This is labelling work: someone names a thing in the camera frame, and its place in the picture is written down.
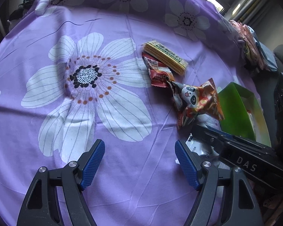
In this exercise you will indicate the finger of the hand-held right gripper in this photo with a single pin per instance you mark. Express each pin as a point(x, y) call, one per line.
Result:
point(210, 137)
point(226, 135)

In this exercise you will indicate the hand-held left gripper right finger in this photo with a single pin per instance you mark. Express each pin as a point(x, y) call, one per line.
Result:
point(186, 167)

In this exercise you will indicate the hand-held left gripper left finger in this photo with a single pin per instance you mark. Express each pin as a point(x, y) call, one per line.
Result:
point(93, 164)

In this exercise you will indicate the green paper box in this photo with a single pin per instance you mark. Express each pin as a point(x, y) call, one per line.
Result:
point(238, 113)

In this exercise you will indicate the panda print snack packet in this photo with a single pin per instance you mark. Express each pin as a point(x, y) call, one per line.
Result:
point(195, 98)

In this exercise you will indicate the yellow wafer packet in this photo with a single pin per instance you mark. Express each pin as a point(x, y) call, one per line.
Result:
point(166, 56)

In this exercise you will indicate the small red white snack packet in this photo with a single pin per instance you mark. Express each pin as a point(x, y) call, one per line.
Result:
point(153, 62)

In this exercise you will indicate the person's right hand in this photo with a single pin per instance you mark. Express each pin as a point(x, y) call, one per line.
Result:
point(273, 201)

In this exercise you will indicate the purple floral cloth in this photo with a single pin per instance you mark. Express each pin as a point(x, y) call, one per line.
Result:
point(85, 75)

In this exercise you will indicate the pile of folded cloths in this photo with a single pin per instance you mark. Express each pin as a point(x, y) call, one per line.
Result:
point(252, 44)

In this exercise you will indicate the black clothing pile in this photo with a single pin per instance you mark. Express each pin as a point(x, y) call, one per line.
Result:
point(23, 7)

